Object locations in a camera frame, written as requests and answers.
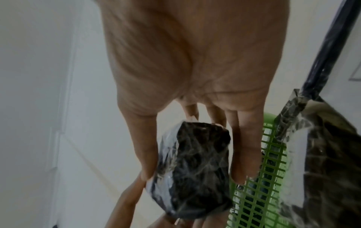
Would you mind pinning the person's left hand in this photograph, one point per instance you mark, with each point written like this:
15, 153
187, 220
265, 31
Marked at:
124, 200

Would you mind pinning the person's right hand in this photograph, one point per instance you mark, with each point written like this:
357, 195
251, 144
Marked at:
191, 55

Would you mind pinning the green plastic mesh basket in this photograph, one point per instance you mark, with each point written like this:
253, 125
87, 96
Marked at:
269, 129

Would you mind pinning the small marbled packet labelled A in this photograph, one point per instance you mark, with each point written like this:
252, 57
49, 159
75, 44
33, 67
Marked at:
324, 167

